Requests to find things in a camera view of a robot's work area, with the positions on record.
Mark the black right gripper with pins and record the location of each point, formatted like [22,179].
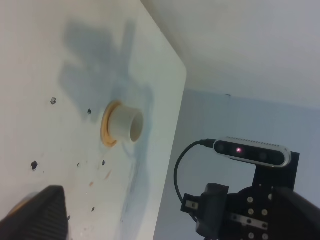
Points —
[256,212]

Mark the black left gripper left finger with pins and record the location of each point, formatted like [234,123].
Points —
[41,216]

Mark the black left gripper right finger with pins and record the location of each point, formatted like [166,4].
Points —
[293,217]

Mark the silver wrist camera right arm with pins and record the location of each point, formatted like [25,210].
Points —
[253,152]

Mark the orange coaster far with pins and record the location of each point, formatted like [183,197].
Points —
[105,136]

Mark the white teacup far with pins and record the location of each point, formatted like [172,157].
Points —
[126,124]

